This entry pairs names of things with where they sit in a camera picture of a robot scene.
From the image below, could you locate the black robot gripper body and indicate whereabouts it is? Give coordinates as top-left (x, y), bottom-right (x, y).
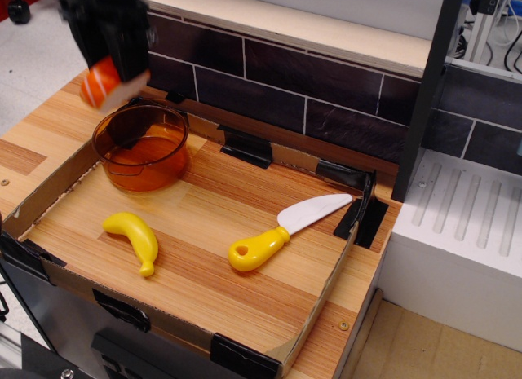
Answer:
top-left (59, 0), bottom-right (149, 49)

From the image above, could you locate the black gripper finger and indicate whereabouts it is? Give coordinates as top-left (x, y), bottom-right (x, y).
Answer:
top-left (108, 32), bottom-right (148, 82)
top-left (73, 28), bottom-right (107, 68)

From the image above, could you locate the orange salmon sushi toy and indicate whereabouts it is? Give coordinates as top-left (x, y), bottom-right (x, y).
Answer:
top-left (79, 56), bottom-right (151, 112)

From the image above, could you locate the cardboard fence with black tape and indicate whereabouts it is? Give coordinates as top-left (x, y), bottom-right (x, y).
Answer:
top-left (1, 90), bottom-right (398, 378)

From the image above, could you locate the transparent orange plastic pot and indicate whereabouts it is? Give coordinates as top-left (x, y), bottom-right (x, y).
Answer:
top-left (92, 98), bottom-right (189, 192)

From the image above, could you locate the black caster wheel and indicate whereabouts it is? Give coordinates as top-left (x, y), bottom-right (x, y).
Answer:
top-left (7, 0), bottom-right (31, 24)

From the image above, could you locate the light wooden shelf ledge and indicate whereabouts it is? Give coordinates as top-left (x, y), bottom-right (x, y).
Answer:
top-left (144, 0), bottom-right (431, 78)

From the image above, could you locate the yellow toy banana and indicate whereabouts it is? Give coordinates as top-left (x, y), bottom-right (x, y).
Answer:
top-left (102, 212), bottom-right (159, 277)

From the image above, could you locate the yellow white toy knife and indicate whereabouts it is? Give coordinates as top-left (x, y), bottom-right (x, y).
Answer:
top-left (228, 193), bottom-right (353, 272)

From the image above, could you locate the white ribbed drainboard block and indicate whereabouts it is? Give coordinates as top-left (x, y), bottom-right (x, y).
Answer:
top-left (378, 151), bottom-right (521, 350)

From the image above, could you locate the black vertical post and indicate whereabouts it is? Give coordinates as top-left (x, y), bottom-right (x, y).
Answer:
top-left (391, 0), bottom-right (462, 202)

